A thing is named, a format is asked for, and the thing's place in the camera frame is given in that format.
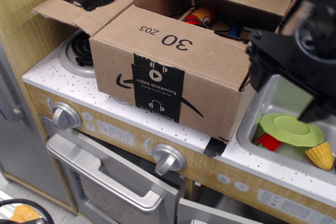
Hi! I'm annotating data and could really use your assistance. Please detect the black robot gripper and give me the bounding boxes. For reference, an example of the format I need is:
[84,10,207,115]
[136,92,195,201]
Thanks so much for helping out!
[247,5,335,123]

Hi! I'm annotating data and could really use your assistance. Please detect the large brown cardboard box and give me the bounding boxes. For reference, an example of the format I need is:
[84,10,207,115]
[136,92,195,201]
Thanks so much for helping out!
[34,0,294,140]

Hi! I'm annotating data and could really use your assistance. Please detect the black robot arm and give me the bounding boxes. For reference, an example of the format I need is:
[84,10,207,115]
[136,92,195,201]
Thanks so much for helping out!
[247,0,335,122]

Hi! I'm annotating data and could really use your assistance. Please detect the silver toy sink basin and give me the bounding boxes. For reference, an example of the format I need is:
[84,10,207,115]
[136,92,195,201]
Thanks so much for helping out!
[237,76,335,184]

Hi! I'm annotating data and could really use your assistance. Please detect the green plastic toy plate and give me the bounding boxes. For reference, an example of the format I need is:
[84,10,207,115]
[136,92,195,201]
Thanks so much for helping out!
[259,113,325,147]

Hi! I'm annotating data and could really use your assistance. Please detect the red plastic toy piece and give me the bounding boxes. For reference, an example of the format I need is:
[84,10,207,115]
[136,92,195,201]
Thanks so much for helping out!
[253,133,282,152]

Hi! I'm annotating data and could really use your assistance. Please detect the yellow toy corn cob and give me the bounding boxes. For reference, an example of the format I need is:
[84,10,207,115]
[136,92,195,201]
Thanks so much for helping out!
[305,142,334,170]

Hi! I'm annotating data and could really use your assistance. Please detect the blue object in box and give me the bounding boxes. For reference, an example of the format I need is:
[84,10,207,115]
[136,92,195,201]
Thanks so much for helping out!
[229,24,241,37]

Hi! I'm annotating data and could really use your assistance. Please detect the black tape piece on counter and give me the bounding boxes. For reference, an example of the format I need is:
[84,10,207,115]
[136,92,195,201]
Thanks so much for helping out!
[203,138,226,158]

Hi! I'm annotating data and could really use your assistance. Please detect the orange red toy in box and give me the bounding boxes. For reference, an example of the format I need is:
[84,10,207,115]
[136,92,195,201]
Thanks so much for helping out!
[182,5,216,26]

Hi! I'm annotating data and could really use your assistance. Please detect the right silver oven knob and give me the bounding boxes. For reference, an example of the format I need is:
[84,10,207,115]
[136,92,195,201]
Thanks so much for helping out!
[152,144,187,175]

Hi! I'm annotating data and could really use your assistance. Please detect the silver oven knob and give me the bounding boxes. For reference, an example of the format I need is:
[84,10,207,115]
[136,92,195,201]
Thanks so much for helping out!
[152,144,187,175]
[52,102,82,131]

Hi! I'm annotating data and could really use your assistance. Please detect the silver dishwasher door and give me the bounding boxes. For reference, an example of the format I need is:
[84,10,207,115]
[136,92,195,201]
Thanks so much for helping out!
[177,199,268,223]

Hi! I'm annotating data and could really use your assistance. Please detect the silver toy oven door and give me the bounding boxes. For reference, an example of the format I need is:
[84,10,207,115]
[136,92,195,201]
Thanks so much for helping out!
[47,134,183,223]

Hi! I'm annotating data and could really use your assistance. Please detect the silver toy stove burner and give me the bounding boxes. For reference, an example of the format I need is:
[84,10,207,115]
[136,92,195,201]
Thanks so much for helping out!
[59,31,96,78]

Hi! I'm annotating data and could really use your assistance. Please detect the left silver oven knob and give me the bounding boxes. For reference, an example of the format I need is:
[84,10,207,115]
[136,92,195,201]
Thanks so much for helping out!
[52,102,82,131]

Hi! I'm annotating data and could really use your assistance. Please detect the silver toy fridge door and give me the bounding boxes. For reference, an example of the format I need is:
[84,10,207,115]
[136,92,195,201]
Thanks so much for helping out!
[1,49,70,206]

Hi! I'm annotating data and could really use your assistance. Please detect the orange object at bottom left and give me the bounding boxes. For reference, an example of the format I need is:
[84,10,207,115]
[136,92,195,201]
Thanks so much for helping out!
[10,205,40,223]

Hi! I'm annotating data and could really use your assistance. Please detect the black cable loop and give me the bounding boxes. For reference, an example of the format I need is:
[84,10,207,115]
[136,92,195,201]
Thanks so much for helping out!
[0,198,52,224]

